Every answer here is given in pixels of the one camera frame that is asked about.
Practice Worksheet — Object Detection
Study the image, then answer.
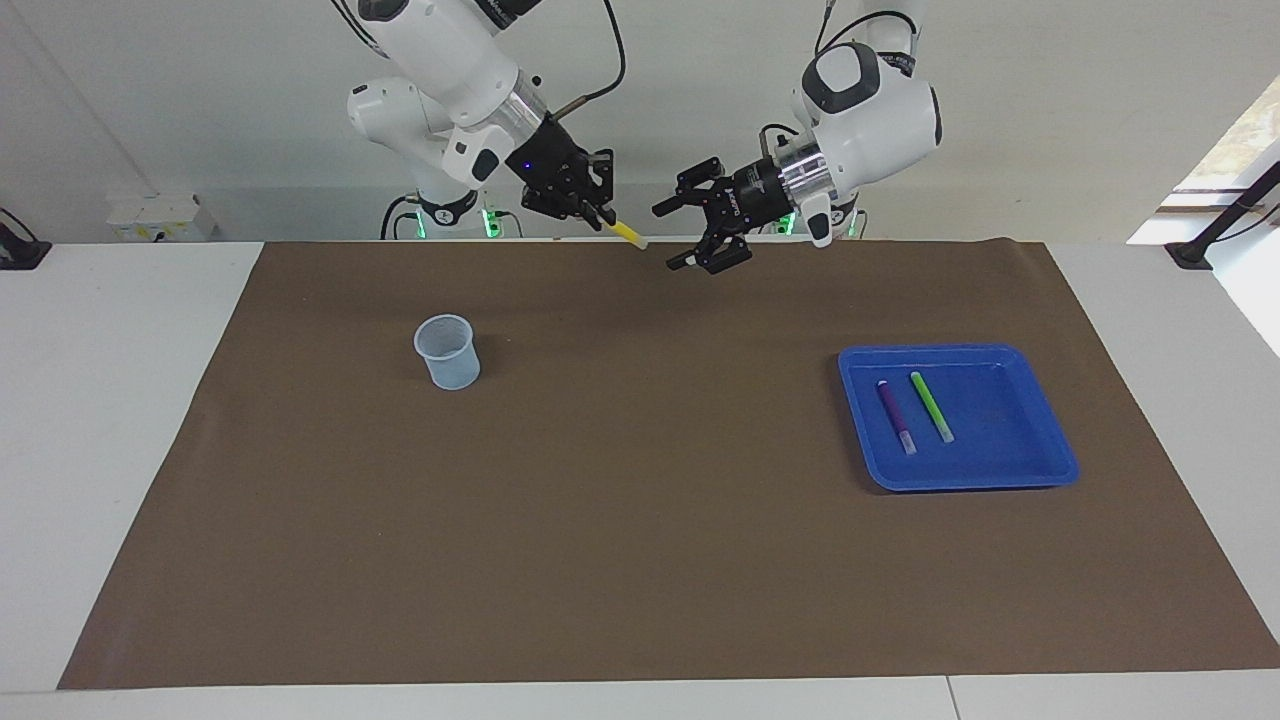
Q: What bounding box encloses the bright window with frame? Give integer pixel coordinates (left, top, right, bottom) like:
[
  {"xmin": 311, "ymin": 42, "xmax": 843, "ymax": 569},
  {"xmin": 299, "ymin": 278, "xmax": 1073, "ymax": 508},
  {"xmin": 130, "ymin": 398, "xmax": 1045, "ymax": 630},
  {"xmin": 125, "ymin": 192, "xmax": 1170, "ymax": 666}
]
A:
[{"xmin": 1128, "ymin": 75, "xmax": 1280, "ymax": 246}]

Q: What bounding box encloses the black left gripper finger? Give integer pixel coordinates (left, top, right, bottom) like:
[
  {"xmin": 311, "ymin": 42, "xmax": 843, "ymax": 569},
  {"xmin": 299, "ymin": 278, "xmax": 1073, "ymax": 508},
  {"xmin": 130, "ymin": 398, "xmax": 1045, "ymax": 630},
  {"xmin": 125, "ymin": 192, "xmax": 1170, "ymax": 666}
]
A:
[
  {"xmin": 667, "ymin": 228, "xmax": 753, "ymax": 274},
  {"xmin": 652, "ymin": 157, "xmax": 726, "ymax": 217}
]

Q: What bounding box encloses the translucent plastic cup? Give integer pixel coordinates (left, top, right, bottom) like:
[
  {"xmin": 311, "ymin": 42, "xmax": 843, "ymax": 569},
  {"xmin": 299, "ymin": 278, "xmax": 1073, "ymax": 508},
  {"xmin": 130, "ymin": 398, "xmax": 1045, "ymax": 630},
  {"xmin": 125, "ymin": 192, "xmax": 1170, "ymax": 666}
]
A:
[{"xmin": 414, "ymin": 314, "xmax": 481, "ymax": 391}]

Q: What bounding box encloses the brown table mat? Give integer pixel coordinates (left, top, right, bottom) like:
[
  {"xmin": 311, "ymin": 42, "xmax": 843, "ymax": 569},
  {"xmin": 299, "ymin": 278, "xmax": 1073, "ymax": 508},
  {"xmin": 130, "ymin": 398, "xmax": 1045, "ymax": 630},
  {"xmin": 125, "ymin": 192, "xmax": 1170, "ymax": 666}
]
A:
[{"xmin": 57, "ymin": 238, "xmax": 1280, "ymax": 691}]

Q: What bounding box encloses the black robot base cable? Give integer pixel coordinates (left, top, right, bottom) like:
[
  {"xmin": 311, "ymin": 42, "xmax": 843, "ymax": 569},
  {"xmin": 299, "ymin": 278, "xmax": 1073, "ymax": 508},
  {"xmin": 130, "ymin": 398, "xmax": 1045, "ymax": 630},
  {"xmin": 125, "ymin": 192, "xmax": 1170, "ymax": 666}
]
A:
[{"xmin": 380, "ymin": 193, "xmax": 426, "ymax": 241}]

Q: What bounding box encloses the blue plastic tray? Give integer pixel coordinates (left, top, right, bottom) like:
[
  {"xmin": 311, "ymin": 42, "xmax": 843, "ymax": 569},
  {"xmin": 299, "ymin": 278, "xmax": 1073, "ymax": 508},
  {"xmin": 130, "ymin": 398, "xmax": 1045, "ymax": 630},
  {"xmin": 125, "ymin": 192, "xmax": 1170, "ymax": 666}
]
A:
[{"xmin": 838, "ymin": 344, "xmax": 1080, "ymax": 493}]

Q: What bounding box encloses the purple highlighter pen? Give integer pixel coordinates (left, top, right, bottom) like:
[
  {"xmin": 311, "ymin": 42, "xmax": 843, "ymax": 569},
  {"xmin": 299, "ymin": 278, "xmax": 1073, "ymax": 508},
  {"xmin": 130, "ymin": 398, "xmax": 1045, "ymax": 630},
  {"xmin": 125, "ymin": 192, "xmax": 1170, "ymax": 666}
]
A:
[{"xmin": 877, "ymin": 380, "xmax": 918, "ymax": 456}]

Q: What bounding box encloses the green highlighter pen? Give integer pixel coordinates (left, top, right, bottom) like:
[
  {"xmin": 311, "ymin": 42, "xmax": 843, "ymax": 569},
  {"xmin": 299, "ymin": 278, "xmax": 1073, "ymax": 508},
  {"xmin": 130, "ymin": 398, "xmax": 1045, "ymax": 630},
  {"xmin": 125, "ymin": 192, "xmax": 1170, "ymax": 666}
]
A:
[{"xmin": 910, "ymin": 372, "xmax": 955, "ymax": 444}]

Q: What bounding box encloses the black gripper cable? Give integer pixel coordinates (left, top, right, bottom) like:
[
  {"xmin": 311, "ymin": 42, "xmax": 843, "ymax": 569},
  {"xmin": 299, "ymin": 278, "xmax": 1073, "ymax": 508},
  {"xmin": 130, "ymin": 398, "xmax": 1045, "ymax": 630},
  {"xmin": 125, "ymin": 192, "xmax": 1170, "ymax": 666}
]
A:
[
  {"xmin": 555, "ymin": 0, "xmax": 627, "ymax": 116},
  {"xmin": 757, "ymin": 0, "xmax": 926, "ymax": 161}
]

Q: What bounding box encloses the black angled stand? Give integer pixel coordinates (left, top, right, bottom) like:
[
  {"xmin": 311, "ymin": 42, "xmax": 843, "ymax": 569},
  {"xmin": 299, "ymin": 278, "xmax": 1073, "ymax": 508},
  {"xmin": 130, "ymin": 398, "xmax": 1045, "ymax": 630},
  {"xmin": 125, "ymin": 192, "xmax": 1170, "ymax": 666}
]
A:
[{"xmin": 1165, "ymin": 160, "xmax": 1280, "ymax": 271}]

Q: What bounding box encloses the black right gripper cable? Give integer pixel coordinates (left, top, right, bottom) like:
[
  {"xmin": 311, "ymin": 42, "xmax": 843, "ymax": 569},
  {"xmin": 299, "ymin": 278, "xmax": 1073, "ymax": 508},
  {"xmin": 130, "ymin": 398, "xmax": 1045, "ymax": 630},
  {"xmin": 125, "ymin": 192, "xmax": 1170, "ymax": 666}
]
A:
[{"xmin": 555, "ymin": 0, "xmax": 627, "ymax": 116}]

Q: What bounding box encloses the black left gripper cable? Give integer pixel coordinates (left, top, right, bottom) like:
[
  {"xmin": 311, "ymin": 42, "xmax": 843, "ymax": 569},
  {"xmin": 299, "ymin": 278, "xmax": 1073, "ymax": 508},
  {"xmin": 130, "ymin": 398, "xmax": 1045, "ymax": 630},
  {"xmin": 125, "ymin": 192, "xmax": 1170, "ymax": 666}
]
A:
[{"xmin": 757, "ymin": 0, "xmax": 926, "ymax": 161}]

